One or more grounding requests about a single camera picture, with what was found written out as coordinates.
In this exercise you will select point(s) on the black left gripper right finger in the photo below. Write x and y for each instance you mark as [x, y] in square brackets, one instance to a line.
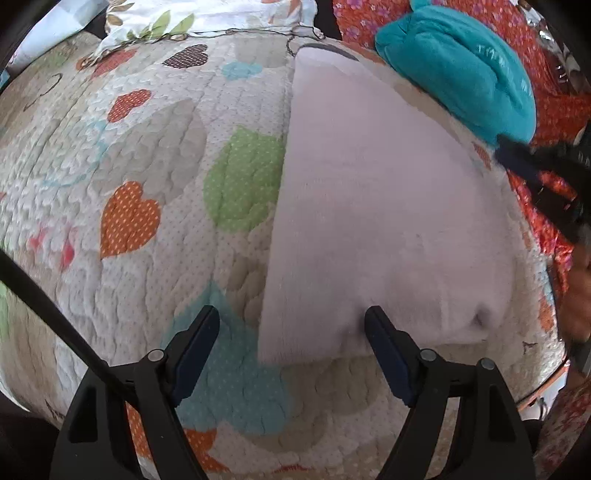
[489, 441]

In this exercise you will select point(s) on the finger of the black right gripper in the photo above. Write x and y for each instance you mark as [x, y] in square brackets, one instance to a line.
[570, 162]

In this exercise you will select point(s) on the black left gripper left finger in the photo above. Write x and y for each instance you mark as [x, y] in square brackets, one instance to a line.
[95, 440]

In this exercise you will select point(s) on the pale pink small garment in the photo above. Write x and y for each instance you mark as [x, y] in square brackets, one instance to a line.
[378, 205]

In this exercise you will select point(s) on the person's hand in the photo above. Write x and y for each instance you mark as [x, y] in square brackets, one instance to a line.
[574, 316]

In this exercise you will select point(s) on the red floral blanket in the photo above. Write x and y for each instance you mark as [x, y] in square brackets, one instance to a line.
[559, 117]

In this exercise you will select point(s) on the teal fluffy cushion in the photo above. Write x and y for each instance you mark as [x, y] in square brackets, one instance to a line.
[464, 65]

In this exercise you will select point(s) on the heart patterned quilt bedspread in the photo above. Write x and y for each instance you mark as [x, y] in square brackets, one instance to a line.
[139, 190]

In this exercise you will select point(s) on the white floral pillow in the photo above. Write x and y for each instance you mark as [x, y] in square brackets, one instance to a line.
[136, 20]

